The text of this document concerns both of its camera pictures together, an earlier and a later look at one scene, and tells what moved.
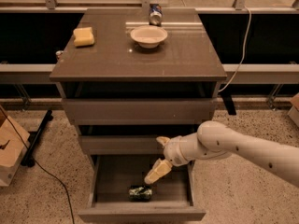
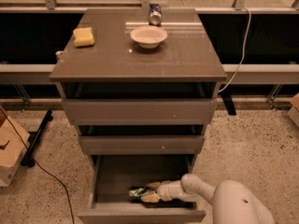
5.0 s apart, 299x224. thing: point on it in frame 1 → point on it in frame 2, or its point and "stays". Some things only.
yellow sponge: (83, 36) stays
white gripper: (173, 152) → (165, 191)
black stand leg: (34, 139) stays
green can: (140, 193) stays
